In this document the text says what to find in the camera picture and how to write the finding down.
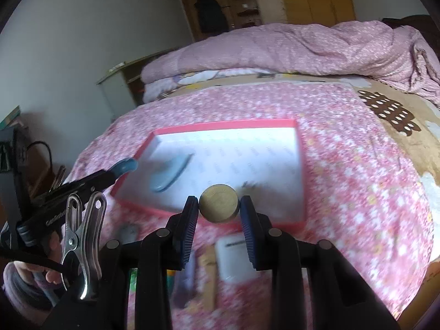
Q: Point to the grey lego-like plate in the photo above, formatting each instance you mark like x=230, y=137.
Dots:
x=127, y=233

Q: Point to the metal spring clamp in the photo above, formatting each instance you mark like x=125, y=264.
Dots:
x=83, y=227

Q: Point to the pink quilted duvet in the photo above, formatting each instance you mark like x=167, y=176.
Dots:
x=399, y=57

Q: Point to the white lid orange jar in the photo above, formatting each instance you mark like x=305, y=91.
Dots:
x=219, y=204

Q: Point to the cartoon print pillow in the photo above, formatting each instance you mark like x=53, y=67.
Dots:
x=192, y=79

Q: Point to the white bedside cabinet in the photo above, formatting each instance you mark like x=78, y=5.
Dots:
x=122, y=87

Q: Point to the pink floral bed sheet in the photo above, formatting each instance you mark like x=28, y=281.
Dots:
x=363, y=191

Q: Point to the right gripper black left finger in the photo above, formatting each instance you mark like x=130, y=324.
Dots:
x=182, y=228

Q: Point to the pink shallow cardboard box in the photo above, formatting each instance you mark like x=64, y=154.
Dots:
x=229, y=153

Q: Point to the white earbuds charging case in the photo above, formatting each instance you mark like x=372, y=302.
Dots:
x=232, y=260

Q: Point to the green lighter with characters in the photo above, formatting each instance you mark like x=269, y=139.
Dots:
x=133, y=284

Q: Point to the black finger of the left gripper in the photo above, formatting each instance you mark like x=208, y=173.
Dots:
x=84, y=188

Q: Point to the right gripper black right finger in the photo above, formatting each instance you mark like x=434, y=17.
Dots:
x=255, y=227

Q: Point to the white usb wall charger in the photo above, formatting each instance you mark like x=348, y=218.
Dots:
x=248, y=186

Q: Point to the wooden phone stand block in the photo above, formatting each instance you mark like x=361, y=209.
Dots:
x=209, y=264

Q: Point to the person's left hand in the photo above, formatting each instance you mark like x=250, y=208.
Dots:
x=24, y=289

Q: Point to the blue grey oval device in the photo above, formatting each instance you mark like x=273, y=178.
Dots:
x=167, y=173

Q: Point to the lavender plastic holder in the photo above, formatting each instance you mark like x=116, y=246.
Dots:
x=182, y=285

